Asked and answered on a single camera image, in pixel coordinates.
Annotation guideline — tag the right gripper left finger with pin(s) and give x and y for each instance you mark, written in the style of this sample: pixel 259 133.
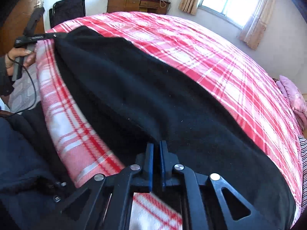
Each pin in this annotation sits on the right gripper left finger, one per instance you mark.
pixel 106 202

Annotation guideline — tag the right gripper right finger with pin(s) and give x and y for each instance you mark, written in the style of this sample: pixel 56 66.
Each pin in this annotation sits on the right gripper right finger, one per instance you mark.
pixel 207 202

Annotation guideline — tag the black pants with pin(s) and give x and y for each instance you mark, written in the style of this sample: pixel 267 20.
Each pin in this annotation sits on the black pants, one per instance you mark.
pixel 131 98

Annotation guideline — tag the dark blue person clothing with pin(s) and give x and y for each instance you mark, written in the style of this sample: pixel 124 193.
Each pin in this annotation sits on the dark blue person clothing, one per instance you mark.
pixel 32 174

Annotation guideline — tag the person left hand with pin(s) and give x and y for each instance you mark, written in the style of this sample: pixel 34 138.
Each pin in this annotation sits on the person left hand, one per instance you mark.
pixel 18 52

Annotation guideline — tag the wooden wardrobe door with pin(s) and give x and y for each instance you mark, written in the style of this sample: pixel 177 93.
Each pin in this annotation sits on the wooden wardrobe door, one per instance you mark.
pixel 16 22

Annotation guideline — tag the black folding chair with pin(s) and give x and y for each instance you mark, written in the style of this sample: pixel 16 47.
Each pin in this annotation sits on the black folding chair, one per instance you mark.
pixel 65 10

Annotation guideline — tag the striped pillow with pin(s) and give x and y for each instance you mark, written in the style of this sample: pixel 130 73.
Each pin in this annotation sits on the striped pillow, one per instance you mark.
pixel 303 146

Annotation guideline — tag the wooden desk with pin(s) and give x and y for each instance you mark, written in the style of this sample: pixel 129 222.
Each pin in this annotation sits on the wooden desk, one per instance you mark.
pixel 160 7

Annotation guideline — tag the folded pink blanket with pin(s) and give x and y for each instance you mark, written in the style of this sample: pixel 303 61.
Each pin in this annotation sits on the folded pink blanket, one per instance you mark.
pixel 296 101

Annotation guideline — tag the red plaid bed cover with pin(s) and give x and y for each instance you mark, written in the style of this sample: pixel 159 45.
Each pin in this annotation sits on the red plaid bed cover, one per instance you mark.
pixel 233 78

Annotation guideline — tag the right beige curtain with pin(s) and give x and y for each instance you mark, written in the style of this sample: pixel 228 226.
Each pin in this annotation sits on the right beige curtain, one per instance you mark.
pixel 253 31

